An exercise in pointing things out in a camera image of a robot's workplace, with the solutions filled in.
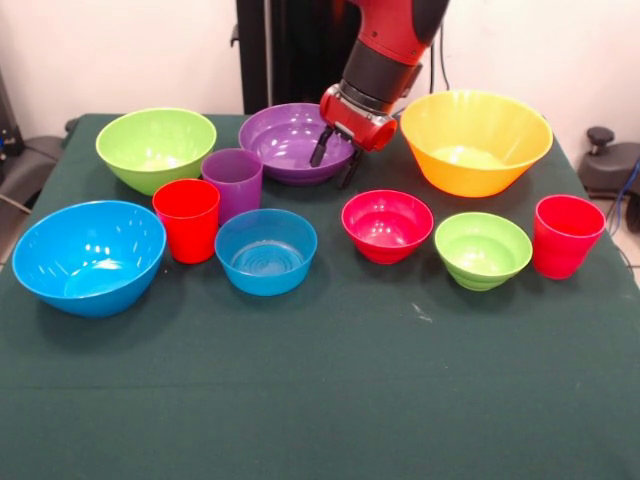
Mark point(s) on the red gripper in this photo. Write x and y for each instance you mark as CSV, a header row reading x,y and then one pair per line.
x,y
367,132

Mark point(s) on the purple bowl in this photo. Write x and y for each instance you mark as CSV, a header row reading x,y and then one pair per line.
x,y
280,142

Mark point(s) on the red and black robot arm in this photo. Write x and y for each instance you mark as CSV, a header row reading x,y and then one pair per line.
x,y
385,30

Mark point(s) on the small pink bowl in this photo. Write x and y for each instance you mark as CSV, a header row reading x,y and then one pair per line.
x,y
387,235

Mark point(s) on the purple cup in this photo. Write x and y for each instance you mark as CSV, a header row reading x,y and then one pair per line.
x,y
240,185

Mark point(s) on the small blue bowl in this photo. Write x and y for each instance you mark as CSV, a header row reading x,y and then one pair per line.
x,y
265,270

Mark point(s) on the large yellow bowl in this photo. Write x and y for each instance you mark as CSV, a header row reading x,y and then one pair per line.
x,y
470,165

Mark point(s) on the red cup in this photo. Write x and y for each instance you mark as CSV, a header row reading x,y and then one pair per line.
x,y
187,235
565,250

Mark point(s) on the small green bowl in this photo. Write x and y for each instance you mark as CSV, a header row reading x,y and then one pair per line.
x,y
480,255

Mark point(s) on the large green bowl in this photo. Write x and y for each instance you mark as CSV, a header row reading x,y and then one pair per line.
x,y
150,145

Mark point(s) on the dark green tablecloth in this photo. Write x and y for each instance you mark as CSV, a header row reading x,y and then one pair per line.
x,y
320,375

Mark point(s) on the large blue bowl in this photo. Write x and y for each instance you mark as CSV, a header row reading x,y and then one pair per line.
x,y
90,260

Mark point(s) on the black knob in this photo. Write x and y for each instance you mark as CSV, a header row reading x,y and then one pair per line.
x,y
600,136

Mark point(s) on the grey stand base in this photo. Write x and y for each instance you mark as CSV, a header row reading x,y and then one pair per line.
x,y
612,170
30,165

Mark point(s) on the black equipment box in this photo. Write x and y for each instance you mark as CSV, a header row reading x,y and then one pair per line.
x,y
7,125

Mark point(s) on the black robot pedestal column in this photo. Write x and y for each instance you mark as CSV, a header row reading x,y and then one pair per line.
x,y
300,50

